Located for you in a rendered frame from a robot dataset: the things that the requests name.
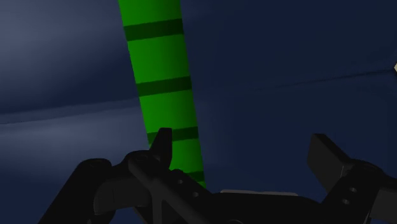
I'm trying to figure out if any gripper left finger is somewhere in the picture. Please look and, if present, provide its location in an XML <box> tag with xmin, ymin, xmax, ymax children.
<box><xmin>38</xmin><ymin>127</ymin><xmax>215</xmax><ymax>224</ymax></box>

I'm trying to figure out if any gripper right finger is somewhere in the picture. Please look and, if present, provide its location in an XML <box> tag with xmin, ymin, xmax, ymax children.
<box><xmin>307</xmin><ymin>133</ymin><xmax>397</xmax><ymax>224</ymax></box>

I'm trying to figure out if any green striped cylinder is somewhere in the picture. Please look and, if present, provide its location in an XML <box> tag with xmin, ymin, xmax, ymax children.
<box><xmin>117</xmin><ymin>0</ymin><xmax>207</xmax><ymax>189</ymax></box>

